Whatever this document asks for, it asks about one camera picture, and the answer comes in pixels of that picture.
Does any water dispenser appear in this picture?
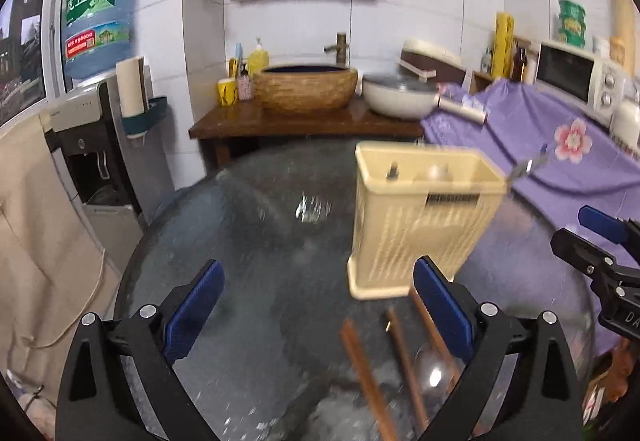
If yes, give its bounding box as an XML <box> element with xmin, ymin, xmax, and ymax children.
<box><xmin>46</xmin><ymin>78</ymin><xmax>177</xmax><ymax>231</ymax></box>

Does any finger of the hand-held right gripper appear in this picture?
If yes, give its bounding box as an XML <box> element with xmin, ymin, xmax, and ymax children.
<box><xmin>550</xmin><ymin>228</ymin><xmax>640</xmax><ymax>292</ymax></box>
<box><xmin>577</xmin><ymin>205</ymin><xmax>640</xmax><ymax>247</ymax></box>

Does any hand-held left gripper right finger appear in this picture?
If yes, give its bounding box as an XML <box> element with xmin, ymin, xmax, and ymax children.
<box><xmin>412</xmin><ymin>256</ymin><xmax>586</xmax><ymax>441</ymax></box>

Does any small metal utensil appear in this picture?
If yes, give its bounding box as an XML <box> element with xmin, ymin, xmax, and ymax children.
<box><xmin>507</xmin><ymin>145</ymin><xmax>551</xmax><ymax>182</ymax></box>

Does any bamboo style faucet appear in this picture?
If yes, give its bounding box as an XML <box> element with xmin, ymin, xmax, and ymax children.
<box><xmin>323</xmin><ymin>32</ymin><xmax>349</xmax><ymax>68</ymax></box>

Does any white microwave oven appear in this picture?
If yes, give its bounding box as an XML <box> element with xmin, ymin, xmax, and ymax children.
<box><xmin>533</xmin><ymin>38</ymin><xmax>627</xmax><ymax>128</ymax></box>

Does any stack of green packets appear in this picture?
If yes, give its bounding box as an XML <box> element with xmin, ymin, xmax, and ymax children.
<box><xmin>555</xmin><ymin>0</ymin><xmax>587</xmax><ymax>45</ymax></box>

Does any white pan with lid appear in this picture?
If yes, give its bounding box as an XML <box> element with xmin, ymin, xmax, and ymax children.
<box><xmin>361</xmin><ymin>73</ymin><xmax>489</xmax><ymax>125</ymax></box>

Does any purple floral cloth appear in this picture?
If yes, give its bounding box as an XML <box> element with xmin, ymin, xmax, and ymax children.
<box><xmin>420</xmin><ymin>78</ymin><xmax>640</xmax><ymax>268</ymax></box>

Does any brown wooden chopstick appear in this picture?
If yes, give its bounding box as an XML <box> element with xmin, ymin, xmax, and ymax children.
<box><xmin>409</xmin><ymin>287</ymin><xmax>458</xmax><ymax>374</ymax></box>
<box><xmin>384</xmin><ymin>307</ymin><xmax>432</xmax><ymax>429</ymax></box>
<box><xmin>340</xmin><ymin>318</ymin><xmax>399</xmax><ymax>441</ymax></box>

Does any tan wooden board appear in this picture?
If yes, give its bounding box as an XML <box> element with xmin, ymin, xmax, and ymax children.
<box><xmin>608</xmin><ymin>0</ymin><xmax>640</xmax><ymax>68</ymax></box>

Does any window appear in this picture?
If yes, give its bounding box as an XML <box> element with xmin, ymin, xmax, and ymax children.
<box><xmin>0</xmin><ymin>0</ymin><xmax>69</xmax><ymax>128</ymax></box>

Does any cream plastic utensil holder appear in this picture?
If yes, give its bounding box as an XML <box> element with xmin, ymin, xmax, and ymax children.
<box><xmin>346</xmin><ymin>141</ymin><xmax>510</xmax><ymax>300</ymax></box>

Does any floral pump bottle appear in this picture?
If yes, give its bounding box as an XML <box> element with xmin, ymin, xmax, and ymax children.
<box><xmin>237</xmin><ymin>62</ymin><xmax>254</xmax><ymax>101</ymax></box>

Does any yellow cup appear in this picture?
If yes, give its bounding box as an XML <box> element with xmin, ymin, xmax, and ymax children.
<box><xmin>216</xmin><ymin>77</ymin><xmax>240</xmax><ymax>107</ymax></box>

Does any blue water jug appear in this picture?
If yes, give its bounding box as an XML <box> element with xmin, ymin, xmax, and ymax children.
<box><xmin>61</xmin><ymin>0</ymin><xmax>136</xmax><ymax>81</ymax></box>

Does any wooden washstand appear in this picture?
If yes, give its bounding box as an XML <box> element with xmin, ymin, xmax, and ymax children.
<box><xmin>188</xmin><ymin>96</ymin><xmax>427</xmax><ymax>168</ymax></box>

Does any yellow soap bottle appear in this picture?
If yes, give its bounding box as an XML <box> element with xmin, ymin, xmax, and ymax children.
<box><xmin>247</xmin><ymin>38</ymin><xmax>271</xmax><ymax>76</ymax></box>

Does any yellow box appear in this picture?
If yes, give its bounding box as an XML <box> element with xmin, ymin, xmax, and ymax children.
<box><xmin>494</xmin><ymin>12</ymin><xmax>515</xmax><ymax>78</ymax></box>

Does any dark glass bottle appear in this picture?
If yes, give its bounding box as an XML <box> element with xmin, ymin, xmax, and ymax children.
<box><xmin>512</xmin><ymin>43</ymin><xmax>529</xmax><ymax>82</ymax></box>

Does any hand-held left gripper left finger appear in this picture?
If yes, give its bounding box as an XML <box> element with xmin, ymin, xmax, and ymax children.
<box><xmin>55</xmin><ymin>260</ymin><xmax>226</xmax><ymax>441</ymax></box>

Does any beige cloth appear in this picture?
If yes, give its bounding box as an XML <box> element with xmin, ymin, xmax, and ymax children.
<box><xmin>0</xmin><ymin>114</ymin><xmax>147</xmax><ymax>394</ymax></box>

